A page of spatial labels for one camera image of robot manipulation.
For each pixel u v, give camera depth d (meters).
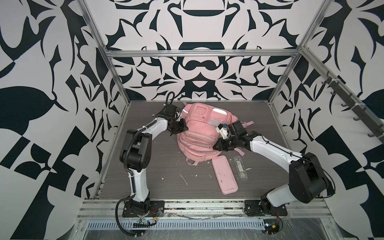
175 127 0.83
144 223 0.69
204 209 0.76
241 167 0.87
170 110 0.79
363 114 0.55
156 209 0.73
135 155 0.52
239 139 0.66
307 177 0.44
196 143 0.89
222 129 0.81
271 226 0.71
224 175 0.83
